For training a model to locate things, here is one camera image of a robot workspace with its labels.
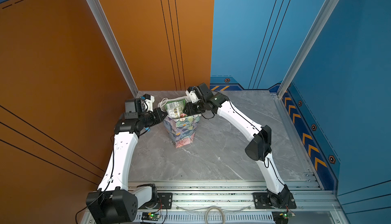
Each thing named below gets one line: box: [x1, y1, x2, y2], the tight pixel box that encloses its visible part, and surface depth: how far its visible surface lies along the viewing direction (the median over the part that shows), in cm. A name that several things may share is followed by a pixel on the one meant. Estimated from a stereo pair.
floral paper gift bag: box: [162, 113, 202, 149], surface depth 82 cm
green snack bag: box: [164, 98, 188, 119], surface depth 83 cm
